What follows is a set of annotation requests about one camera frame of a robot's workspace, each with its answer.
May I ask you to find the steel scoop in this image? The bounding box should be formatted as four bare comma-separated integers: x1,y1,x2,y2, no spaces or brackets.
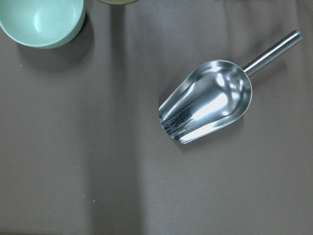
158,30,303,144

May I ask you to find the mint green bowl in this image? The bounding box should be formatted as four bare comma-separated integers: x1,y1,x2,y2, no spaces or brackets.
0,0,86,49

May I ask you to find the wooden cup holder stand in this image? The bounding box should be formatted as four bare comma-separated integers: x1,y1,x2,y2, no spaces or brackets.
99,0,136,5

